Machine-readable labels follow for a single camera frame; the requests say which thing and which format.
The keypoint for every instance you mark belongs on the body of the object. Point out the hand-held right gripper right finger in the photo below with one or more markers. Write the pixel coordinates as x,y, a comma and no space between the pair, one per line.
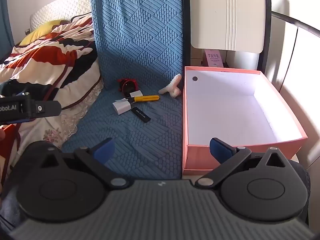
220,151

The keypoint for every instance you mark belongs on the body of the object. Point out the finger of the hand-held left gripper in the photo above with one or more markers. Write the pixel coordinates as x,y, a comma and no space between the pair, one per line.
17,122
48,108

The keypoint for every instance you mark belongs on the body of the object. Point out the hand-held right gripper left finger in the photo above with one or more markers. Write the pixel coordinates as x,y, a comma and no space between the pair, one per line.
105,151

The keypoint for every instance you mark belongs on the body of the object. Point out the pink cardboard box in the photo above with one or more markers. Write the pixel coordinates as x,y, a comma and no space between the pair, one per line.
232,110

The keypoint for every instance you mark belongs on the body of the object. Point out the white charger plug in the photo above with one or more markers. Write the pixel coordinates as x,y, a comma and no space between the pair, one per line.
122,108

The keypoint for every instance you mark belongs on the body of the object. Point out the black usb stick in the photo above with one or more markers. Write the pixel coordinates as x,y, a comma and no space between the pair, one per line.
140,115

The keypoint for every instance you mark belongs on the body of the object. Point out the small white adapter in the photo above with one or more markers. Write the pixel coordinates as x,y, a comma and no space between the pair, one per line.
136,93

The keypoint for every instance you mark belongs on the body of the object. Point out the red and black toy figure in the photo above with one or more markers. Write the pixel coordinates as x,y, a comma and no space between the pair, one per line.
128,86

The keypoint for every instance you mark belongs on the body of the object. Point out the white plush toy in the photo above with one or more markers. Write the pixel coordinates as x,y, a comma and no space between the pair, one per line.
172,86

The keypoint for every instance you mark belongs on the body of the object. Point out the beige lace cloth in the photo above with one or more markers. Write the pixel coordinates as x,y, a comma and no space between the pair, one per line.
75,110

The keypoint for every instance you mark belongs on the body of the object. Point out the yellow pillow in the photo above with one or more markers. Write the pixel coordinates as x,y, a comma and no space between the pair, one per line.
42,30

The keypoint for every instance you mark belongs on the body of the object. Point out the pink carton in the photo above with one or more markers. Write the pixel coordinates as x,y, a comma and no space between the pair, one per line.
213,58

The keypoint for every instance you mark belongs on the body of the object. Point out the white quilted cushion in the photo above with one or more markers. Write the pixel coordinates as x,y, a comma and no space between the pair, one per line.
62,5

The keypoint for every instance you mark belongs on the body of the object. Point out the blue textured sofa cover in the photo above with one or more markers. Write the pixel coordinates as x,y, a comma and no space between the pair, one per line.
140,42

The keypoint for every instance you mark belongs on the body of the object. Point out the white ribbed plastic panel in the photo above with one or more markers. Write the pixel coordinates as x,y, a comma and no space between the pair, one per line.
220,12

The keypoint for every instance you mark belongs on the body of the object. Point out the curved black metal pole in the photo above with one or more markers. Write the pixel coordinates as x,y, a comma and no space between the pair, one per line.
297,21

